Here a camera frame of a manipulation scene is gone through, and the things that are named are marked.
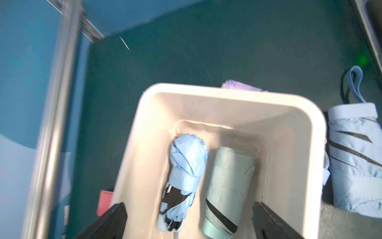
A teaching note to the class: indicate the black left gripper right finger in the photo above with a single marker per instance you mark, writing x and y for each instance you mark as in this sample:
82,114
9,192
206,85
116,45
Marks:
268,225

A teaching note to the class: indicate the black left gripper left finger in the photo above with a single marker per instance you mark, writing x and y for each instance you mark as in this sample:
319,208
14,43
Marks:
110,225

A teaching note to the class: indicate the pale green umbrella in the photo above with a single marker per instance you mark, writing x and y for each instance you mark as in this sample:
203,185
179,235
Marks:
228,189

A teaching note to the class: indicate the sky blue umbrella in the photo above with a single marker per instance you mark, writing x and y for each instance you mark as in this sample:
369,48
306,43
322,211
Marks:
188,158

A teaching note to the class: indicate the beige plastic storage box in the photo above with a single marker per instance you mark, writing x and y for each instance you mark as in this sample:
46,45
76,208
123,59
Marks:
263,147

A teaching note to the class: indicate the light blue umbrella centre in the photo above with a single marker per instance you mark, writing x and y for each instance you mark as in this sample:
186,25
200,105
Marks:
355,152

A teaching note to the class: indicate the lilac purple folded umbrella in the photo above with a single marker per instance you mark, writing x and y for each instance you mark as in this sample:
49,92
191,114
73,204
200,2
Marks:
236,85

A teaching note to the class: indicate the pink small block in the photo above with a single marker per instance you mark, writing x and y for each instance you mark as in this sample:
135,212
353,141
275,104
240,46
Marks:
104,202

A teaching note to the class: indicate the aluminium back frame bar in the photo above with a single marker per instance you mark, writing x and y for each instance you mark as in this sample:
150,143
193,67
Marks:
46,169

